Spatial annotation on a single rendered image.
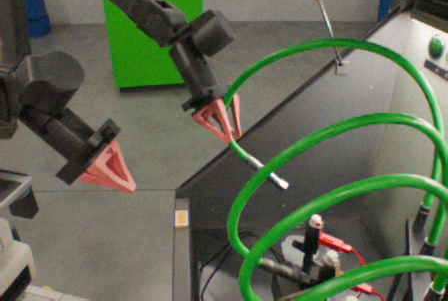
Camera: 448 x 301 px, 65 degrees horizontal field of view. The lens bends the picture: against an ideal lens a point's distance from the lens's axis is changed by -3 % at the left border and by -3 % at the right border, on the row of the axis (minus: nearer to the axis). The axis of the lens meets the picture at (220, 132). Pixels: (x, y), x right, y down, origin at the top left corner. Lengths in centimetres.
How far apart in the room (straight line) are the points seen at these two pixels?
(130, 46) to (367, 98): 311
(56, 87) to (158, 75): 345
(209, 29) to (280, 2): 645
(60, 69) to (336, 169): 75
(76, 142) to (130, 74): 339
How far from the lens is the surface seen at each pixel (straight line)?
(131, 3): 71
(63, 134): 53
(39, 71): 47
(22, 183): 100
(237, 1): 697
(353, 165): 102
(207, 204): 100
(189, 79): 66
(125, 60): 385
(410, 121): 48
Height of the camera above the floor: 158
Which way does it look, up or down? 30 degrees down
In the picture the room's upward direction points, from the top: straight up
